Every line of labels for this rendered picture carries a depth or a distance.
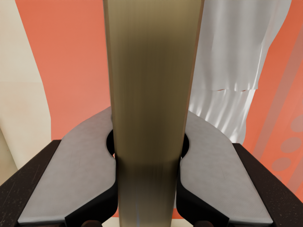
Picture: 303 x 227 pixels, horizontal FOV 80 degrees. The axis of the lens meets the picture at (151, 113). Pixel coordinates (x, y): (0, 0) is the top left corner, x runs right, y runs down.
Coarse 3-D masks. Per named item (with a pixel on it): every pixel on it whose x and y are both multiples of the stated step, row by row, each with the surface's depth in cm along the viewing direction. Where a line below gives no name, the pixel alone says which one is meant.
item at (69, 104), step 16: (48, 96) 17; (64, 96) 17; (80, 96) 17; (96, 96) 17; (256, 96) 18; (64, 112) 18; (80, 112) 18; (96, 112) 18; (256, 112) 19; (64, 128) 19; (256, 128) 20
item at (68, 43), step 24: (24, 0) 14; (48, 0) 14; (72, 0) 14; (96, 0) 14; (24, 24) 14; (48, 24) 14; (72, 24) 14; (96, 24) 15; (288, 24) 15; (48, 48) 15; (72, 48) 15; (96, 48) 15; (48, 72) 16; (72, 72) 16; (96, 72) 16; (264, 72) 17
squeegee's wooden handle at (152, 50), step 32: (128, 0) 5; (160, 0) 5; (192, 0) 5; (128, 32) 5; (160, 32) 5; (192, 32) 5; (128, 64) 6; (160, 64) 6; (192, 64) 6; (128, 96) 6; (160, 96) 6; (128, 128) 7; (160, 128) 7; (128, 160) 8; (160, 160) 8; (128, 192) 8; (160, 192) 9; (128, 224) 10; (160, 224) 10
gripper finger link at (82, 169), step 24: (96, 120) 10; (72, 144) 8; (96, 144) 8; (48, 168) 7; (72, 168) 7; (96, 168) 7; (48, 192) 6; (72, 192) 6; (96, 192) 6; (24, 216) 5; (48, 216) 5; (72, 216) 5; (96, 216) 6
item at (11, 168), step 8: (0, 128) 19; (0, 136) 19; (0, 144) 19; (0, 152) 19; (8, 152) 20; (0, 160) 19; (8, 160) 20; (0, 168) 19; (8, 168) 20; (16, 168) 21; (0, 176) 19; (8, 176) 20; (0, 184) 19
